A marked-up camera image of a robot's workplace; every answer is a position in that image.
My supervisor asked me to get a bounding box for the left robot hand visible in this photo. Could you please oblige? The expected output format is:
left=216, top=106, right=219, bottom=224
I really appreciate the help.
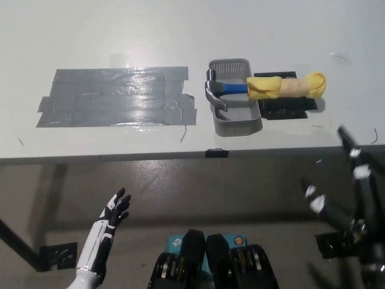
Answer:
left=76, top=187, right=132, bottom=276

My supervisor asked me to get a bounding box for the small black tape piece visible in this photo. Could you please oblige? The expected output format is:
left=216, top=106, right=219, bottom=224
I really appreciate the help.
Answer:
left=205, top=148, right=229, bottom=159

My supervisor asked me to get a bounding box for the black robot body with teal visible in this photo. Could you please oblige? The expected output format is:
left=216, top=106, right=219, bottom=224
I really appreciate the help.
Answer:
left=147, top=229, right=279, bottom=289

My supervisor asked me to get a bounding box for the gray perforated plastic container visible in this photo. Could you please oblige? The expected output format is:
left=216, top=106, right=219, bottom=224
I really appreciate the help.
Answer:
left=208, top=58, right=263, bottom=137

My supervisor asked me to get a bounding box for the gray table leg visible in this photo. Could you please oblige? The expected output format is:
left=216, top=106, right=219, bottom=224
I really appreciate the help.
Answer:
left=37, top=164, right=69, bottom=250

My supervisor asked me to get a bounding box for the gray duct tape patch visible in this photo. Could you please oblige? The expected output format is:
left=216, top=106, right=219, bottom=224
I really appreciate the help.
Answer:
left=35, top=66, right=198, bottom=129

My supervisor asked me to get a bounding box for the black diagonal table brace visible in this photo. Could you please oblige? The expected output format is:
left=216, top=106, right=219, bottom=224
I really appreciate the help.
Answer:
left=0, top=217, right=42, bottom=272

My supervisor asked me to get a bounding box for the hammer with yellow handle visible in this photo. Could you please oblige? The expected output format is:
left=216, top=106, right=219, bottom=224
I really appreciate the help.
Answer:
left=205, top=68, right=328, bottom=113

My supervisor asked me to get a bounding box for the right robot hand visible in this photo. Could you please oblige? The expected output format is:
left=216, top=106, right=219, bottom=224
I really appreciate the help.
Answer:
left=301, top=124, right=385, bottom=238

